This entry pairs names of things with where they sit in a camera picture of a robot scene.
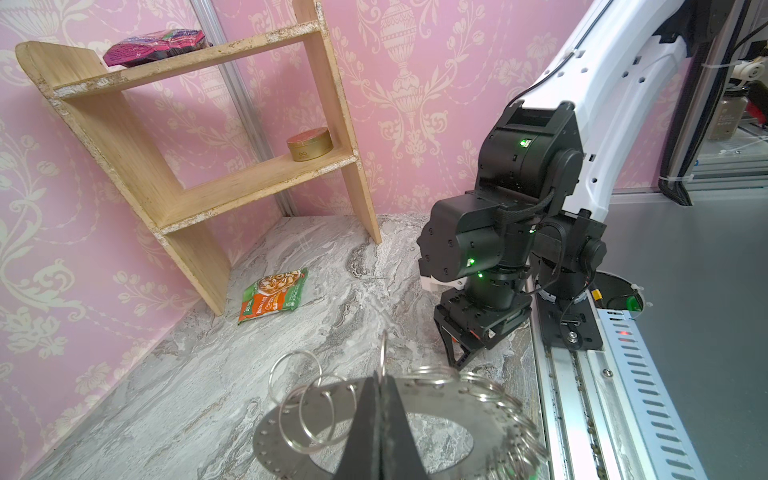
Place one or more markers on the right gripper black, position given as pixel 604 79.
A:
pixel 467 326

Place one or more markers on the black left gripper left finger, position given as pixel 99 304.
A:
pixel 361 458

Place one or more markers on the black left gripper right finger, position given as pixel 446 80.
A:
pixel 399 455

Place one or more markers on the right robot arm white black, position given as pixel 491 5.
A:
pixel 527 239

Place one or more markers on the green orange snack packet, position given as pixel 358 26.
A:
pixel 272 294

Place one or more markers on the red round tin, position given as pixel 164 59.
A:
pixel 310 144

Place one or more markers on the pink snack bag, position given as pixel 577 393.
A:
pixel 160 45

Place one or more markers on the wooden shelf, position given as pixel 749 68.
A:
pixel 167 139

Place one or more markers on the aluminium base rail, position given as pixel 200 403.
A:
pixel 606 411

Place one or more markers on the aluminium corner post right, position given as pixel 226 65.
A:
pixel 249 115

